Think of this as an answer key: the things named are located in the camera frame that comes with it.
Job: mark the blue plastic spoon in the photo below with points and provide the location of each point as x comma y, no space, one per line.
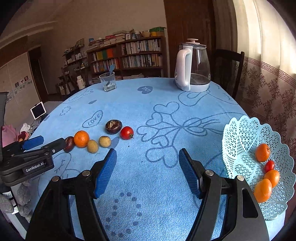
112,68

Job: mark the dark red date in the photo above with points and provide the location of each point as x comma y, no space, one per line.
69,144

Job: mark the brown wooden door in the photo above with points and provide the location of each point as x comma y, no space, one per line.
185,20

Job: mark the dark wooden display rack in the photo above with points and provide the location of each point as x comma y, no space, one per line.
74,67

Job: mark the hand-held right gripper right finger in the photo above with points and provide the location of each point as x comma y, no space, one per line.
188,172

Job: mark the blue printed tablecloth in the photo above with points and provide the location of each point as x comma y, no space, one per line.
150,111

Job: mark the clear drinking glass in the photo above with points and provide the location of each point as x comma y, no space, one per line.
108,83

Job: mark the white wardrobe with stickers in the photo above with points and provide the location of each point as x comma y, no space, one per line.
16,88

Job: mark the dark wooden chair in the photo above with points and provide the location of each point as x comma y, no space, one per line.
226,69

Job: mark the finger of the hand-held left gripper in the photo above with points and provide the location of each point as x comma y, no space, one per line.
55,144
33,141

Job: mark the red tomato with stem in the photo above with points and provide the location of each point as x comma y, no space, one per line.
126,132

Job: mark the tan longan fruit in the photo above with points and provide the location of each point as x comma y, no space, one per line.
93,146
104,141

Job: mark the patterned beige curtain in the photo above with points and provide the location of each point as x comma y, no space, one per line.
270,81

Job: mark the grey fuzzy cloth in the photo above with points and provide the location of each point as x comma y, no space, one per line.
5,202

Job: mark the small red cherry tomato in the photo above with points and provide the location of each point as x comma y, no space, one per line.
269,166

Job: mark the smooth oval orange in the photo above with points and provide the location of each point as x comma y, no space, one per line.
273,177
263,190

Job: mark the light blue lattice basket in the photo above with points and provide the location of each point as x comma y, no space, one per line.
240,148

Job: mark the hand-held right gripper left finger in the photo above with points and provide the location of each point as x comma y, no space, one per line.
106,171

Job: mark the white tablet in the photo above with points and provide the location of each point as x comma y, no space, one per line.
38,110

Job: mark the wooden bookshelf with books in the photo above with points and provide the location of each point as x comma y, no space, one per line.
138,58

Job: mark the pink cloth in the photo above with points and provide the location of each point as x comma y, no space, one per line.
9,135

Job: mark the orange tangerine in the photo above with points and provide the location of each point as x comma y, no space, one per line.
81,139
262,152

